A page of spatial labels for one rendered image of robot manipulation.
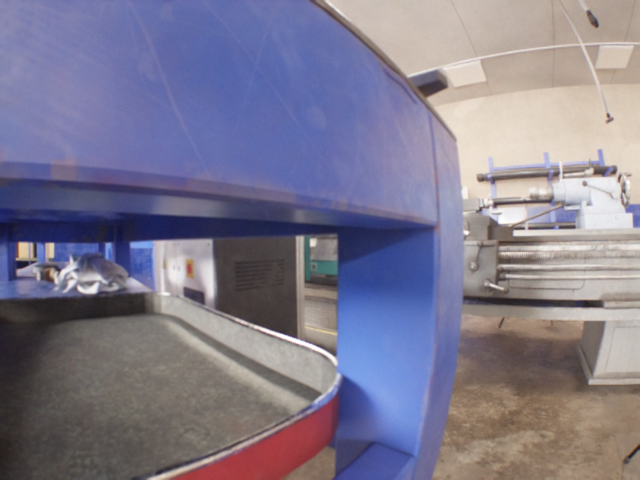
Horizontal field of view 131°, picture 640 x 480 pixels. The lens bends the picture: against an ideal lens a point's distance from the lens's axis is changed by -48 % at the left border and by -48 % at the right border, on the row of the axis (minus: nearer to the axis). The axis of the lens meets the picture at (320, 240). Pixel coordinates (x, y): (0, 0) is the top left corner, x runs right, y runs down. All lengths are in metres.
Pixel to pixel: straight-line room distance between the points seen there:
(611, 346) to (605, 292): 0.31
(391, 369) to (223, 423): 0.11
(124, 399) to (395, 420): 0.19
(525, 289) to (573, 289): 0.30
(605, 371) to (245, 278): 1.87
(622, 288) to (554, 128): 3.85
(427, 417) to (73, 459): 0.19
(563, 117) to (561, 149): 0.57
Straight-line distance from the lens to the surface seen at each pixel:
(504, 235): 1.66
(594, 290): 1.77
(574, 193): 1.90
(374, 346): 0.15
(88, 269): 0.78
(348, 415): 0.19
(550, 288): 1.72
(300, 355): 0.23
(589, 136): 5.39
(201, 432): 0.19
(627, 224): 1.91
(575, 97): 5.63
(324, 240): 1.16
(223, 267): 0.79
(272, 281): 0.90
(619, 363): 1.91
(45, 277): 0.98
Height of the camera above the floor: 0.79
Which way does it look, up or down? 1 degrees up
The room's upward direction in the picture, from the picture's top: straight up
